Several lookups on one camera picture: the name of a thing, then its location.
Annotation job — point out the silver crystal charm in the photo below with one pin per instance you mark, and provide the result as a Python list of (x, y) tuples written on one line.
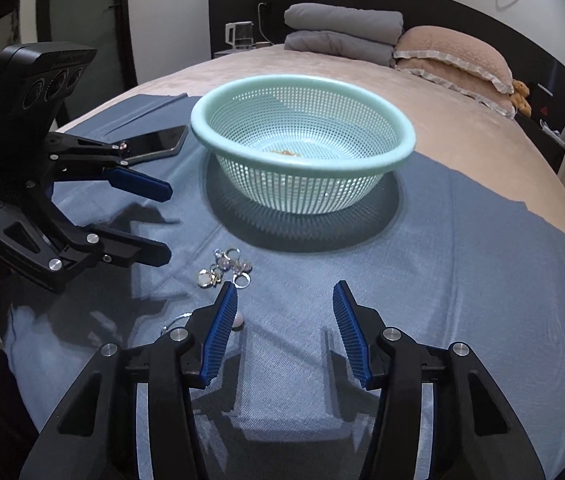
[(244, 264)]

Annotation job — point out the bed with pink bedspread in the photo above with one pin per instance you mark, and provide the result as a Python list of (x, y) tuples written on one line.
[(462, 145)]

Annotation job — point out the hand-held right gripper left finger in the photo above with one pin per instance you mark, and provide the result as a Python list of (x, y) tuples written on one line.
[(220, 332)]

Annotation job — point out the brown teddy bear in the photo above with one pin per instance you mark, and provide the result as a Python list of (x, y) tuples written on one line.
[(521, 97)]

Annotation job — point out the black headboard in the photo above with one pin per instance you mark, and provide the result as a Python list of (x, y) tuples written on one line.
[(512, 45)]

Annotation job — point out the folded grey blanket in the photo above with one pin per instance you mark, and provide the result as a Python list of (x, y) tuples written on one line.
[(332, 45), (342, 17)]

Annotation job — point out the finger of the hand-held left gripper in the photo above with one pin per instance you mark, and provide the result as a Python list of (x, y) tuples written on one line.
[(142, 185), (132, 252)]

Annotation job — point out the gold jewelry piece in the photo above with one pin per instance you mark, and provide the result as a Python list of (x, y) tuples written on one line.
[(285, 151)]

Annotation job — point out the blue cloth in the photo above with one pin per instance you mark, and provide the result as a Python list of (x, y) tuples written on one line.
[(437, 285)]

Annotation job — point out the round gold-rimmed pendant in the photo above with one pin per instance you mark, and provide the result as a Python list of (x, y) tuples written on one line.
[(206, 278)]

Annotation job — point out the silver hoop earring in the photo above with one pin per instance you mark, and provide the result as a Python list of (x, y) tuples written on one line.
[(231, 252)]

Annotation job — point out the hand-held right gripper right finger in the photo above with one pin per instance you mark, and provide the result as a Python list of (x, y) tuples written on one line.
[(351, 335)]

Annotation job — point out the pink pearl bead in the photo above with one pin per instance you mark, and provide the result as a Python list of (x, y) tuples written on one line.
[(239, 318)]

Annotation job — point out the teal plastic colander basket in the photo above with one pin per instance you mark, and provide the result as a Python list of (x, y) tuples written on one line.
[(242, 115)]

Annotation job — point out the black smartphone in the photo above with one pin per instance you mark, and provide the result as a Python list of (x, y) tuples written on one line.
[(160, 140)]

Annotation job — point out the pink frilled pillow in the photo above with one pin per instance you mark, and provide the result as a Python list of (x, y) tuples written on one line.
[(462, 85), (457, 47)]

